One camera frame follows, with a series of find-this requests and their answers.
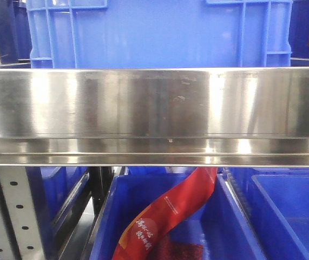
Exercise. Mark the blue bin lower left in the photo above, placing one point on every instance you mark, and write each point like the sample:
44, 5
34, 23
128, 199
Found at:
58, 182

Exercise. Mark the blue bin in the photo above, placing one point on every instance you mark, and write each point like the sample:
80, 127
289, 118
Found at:
58, 182
218, 227
276, 203

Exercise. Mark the blue bin lower centre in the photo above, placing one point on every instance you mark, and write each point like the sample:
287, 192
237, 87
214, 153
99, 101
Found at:
218, 227

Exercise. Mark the blue bin lower right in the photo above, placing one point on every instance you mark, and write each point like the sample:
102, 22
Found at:
276, 203

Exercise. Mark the red printed snack bag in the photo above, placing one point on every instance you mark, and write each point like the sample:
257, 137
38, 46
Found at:
167, 211

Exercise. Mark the large blue crate on shelf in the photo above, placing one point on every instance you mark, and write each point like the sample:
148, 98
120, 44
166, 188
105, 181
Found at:
159, 34

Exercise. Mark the stainless steel shelf rail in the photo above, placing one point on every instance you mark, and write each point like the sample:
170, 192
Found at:
184, 117

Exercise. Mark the perforated metal shelf post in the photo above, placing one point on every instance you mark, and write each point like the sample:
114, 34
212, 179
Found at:
24, 218

